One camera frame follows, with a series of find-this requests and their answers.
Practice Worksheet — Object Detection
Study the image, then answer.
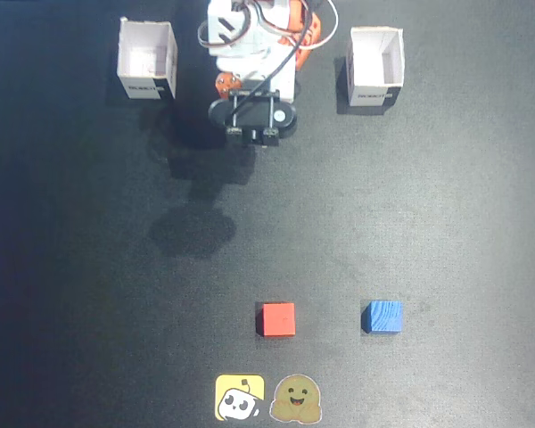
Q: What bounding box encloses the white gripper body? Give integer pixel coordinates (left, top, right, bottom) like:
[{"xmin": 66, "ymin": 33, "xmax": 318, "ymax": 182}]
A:
[{"xmin": 217, "ymin": 55, "xmax": 298, "ymax": 106}]

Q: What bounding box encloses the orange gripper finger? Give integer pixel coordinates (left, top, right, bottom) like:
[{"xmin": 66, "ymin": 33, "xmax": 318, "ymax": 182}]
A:
[{"xmin": 215, "ymin": 72, "xmax": 245, "ymax": 100}]

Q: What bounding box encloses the red cube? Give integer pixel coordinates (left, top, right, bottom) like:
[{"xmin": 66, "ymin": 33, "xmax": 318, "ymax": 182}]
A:
[{"xmin": 256, "ymin": 301, "xmax": 296, "ymax": 339}]

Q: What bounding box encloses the blue wooden cube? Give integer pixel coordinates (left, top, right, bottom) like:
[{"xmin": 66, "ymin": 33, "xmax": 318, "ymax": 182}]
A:
[{"xmin": 360, "ymin": 300, "xmax": 403, "ymax": 334}]

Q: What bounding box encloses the orange robot base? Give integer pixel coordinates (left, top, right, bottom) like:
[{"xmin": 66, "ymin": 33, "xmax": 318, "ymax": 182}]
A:
[{"xmin": 288, "ymin": 0, "xmax": 325, "ymax": 72}]

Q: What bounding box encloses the white cardboard box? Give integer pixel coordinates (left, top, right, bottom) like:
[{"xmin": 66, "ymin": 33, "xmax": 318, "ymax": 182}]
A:
[
  {"xmin": 117, "ymin": 17, "xmax": 178, "ymax": 101},
  {"xmin": 345, "ymin": 26, "xmax": 405, "ymax": 108}
]

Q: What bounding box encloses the yellow robot face sticker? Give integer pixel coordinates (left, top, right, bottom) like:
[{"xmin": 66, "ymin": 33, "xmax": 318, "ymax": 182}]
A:
[{"xmin": 214, "ymin": 374, "xmax": 266, "ymax": 421}]

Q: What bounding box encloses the hugging face emoji sticker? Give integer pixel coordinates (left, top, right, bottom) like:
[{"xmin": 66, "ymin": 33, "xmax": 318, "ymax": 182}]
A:
[{"xmin": 269, "ymin": 373, "xmax": 323, "ymax": 424}]

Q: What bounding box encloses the black cable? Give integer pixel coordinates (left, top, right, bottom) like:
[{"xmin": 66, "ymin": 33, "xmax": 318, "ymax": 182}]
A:
[{"xmin": 235, "ymin": 0, "xmax": 317, "ymax": 106}]

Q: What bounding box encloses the white servo cable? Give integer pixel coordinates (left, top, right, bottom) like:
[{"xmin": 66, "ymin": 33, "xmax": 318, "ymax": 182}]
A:
[{"xmin": 301, "ymin": 0, "xmax": 340, "ymax": 50}]

